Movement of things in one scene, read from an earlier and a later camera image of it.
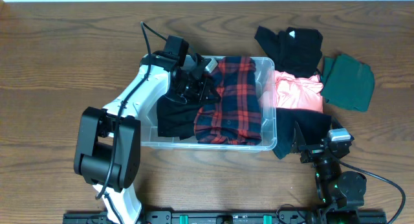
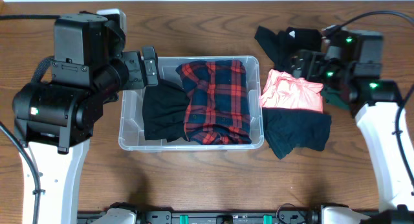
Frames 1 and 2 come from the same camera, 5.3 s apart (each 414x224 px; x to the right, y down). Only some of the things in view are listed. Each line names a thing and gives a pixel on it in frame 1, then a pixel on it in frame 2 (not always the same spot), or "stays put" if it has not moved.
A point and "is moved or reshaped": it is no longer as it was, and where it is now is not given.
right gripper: (313, 151) → (319, 60)
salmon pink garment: (301, 92) stays put
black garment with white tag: (295, 51) stays put
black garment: (314, 125) stays put
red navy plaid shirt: (235, 118) stays put
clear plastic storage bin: (266, 91) → (253, 67)
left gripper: (204, 84) → (147, 67)
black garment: (175, 117) is moved or reshaped
